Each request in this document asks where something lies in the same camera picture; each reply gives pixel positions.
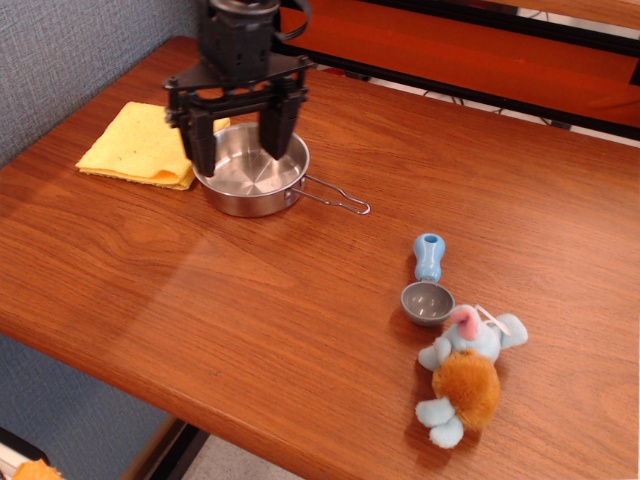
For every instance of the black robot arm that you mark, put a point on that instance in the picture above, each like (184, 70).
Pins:
(290, 20)

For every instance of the orange fuzzy object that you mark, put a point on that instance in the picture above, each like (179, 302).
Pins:
(36, 470)

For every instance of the blue handled grey scoop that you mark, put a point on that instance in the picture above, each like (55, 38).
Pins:
(426, 302)

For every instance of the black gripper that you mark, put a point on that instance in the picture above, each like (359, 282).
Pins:
(237, 73)

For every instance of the orange panel black frame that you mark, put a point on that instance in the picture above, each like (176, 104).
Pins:
(500, 53)

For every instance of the stainless steel pot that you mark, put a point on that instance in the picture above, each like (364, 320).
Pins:
(249, 183)

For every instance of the blue and orange plush toy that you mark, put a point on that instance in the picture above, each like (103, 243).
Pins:
(465, 381)

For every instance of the yellow folded cloth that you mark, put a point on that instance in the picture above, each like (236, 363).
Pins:
(139, 146)

